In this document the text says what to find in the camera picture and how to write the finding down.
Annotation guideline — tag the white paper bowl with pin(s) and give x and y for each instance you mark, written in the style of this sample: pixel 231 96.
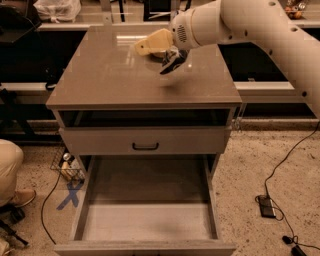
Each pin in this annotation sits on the white paper bowl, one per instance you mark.
pixel 159 54

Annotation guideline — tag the tan shoe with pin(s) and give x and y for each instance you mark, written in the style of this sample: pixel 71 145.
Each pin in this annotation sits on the tan shoe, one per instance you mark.
pixel 23 197

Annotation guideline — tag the wire basket with bottles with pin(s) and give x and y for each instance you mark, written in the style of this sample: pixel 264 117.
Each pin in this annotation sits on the wire basket with bottles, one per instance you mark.
pixel 67 165

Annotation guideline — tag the open grey lower drawer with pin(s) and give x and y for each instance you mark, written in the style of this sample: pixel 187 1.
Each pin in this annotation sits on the open grey lower drawer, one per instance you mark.
pixel 147 206

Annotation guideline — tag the person's beige trouser leg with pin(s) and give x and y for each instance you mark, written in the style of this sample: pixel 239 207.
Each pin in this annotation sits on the person's beige trouser leg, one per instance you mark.
pixel 11 158

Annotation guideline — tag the black power adapter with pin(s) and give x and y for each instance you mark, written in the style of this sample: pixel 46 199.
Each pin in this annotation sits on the black power adapter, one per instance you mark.
pixel 266 207

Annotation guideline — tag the white plastic bag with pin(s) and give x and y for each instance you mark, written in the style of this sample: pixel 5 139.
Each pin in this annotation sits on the white plastic bag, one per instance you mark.
pixel 57 11

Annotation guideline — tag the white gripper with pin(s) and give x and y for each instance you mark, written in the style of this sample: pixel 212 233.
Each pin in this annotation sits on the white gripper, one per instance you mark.
pixel 181 32

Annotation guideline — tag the blue chip bag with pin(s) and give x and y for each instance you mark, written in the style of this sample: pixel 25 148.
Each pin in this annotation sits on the blue chip bag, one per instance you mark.
pixel 173 58

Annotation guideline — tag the black drawer handle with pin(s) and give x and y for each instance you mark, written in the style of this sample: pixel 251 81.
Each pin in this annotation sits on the black drawer handle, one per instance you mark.
pixel 142 147

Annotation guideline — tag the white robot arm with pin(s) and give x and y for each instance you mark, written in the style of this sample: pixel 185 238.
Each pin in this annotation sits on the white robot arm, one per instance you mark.
pixel 261 22

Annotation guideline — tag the fruit pile on shelf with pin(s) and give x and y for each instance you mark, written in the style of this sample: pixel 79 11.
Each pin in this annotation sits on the fruit pile on shelf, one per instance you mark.
pixel 294 8

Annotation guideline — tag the grey drawer cabinet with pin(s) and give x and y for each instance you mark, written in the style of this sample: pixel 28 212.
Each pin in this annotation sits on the grey drawer cabinet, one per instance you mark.
pixel 108 85

